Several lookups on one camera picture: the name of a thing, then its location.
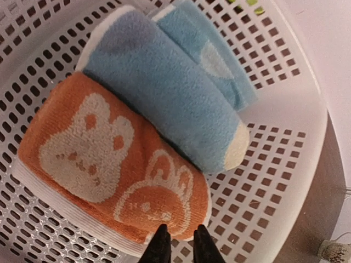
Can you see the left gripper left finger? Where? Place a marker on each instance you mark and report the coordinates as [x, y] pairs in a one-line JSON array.
[[159, 248]]

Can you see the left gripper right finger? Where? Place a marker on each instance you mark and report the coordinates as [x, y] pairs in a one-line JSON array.
[[205, 250]]

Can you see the white plastic basket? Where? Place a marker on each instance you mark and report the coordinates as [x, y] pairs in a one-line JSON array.
[[279, 205]]

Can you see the blue polka dot towel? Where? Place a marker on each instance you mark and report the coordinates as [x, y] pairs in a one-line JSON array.
[[174, 68]]

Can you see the beige patterned mug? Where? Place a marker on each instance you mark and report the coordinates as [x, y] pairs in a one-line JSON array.
[[334, 252]]

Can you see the green saucer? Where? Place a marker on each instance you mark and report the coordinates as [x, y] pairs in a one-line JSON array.
[[240, 5]]

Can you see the beige bunny print towel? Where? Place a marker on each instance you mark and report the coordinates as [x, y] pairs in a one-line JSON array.
[[105, 168]]

